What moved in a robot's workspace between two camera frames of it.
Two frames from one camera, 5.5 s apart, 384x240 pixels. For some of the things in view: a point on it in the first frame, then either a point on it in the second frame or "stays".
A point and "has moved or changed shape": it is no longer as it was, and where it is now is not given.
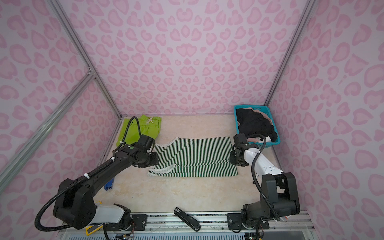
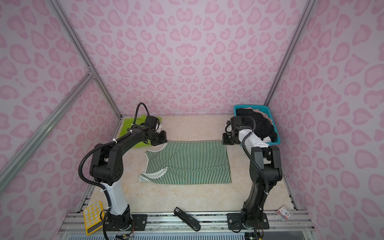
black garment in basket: [251, 122] stays
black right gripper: [231, 154] -> [224, 142]
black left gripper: [156, 162] -> [164, 140]
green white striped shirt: [201, 156] has moved or changed shape
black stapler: [187, 219] stays
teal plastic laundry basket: [265, 109] stays
